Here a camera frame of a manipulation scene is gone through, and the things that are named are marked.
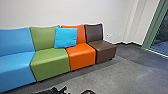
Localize green sofa seat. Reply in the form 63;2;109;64
29;25;72;83

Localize orange sofa seat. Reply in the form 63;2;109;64
60;24;98;72

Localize blue sofa seat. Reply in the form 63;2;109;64
0;27;38;94

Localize blue square cushion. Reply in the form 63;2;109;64
53;27;78;49

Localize brown sofa seat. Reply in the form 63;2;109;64
83;22;118;65

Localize green framed glass wall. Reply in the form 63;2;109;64
141;0;168;58

